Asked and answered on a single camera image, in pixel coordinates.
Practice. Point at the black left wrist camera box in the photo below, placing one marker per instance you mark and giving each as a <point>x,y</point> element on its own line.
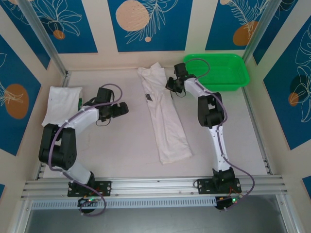
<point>104,94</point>

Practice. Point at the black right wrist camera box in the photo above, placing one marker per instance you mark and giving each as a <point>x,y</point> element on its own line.
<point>181,69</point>

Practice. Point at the circuit board with green light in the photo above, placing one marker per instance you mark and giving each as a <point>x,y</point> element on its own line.
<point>90,200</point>
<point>230,201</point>

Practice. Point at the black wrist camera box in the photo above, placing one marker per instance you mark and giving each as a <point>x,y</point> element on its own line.
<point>104,94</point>
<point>181,69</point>

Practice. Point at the white t-shirt with black print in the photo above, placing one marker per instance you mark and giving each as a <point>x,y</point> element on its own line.
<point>167,126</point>

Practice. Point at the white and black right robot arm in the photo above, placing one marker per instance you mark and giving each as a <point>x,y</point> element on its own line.
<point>218,145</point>

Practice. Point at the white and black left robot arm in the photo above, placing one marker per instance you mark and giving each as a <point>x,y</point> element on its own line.
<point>82,119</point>

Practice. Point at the blue floral wall panel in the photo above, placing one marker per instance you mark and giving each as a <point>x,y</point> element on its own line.
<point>279,109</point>
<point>24,72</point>
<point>170,24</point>
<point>218,24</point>
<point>274,38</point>
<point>80,24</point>
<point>24,36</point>

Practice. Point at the plain white folded t-shirt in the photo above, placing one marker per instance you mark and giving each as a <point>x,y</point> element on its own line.
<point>58,102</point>

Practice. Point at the green folded t-shirt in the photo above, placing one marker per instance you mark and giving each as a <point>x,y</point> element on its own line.
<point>80,103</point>

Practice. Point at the grey metal bottom plate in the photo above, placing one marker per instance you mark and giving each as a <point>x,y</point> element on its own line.
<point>170,221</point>

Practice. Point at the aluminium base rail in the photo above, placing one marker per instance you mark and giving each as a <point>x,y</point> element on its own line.
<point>158,185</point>

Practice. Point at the green plastic mesh basket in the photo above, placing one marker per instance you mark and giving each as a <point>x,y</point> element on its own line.
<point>228,72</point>

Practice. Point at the aluminium frame post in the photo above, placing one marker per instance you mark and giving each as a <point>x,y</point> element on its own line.
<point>41,36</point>
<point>264,26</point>

